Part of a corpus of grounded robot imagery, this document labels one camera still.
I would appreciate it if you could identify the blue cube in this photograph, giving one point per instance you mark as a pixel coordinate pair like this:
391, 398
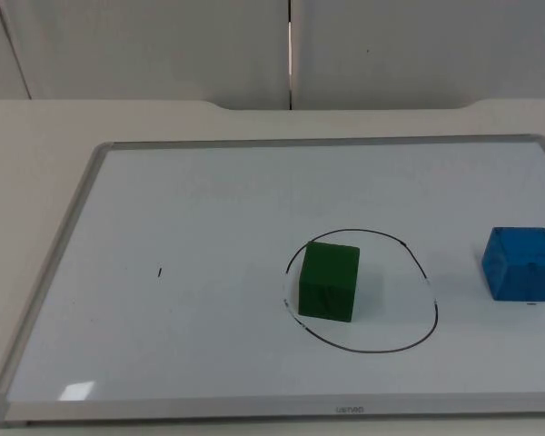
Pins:
522, 265

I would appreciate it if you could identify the green cube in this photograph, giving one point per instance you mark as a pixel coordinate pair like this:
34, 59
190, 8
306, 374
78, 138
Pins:
329, 281

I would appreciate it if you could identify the grey-framed whiteboard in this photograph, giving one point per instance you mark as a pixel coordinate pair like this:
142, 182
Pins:
200, 290

